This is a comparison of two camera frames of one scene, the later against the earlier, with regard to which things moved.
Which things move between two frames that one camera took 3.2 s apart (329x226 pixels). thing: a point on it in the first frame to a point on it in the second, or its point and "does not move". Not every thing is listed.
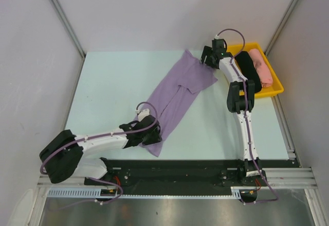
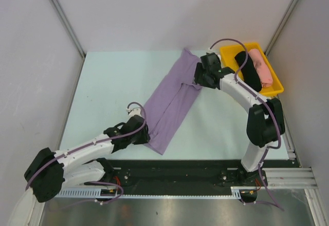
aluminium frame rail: (296, 177) does not move
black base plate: (188, 174) does not move
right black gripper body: (211, 60) to (201, 76)
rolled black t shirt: (247, 65) does not move
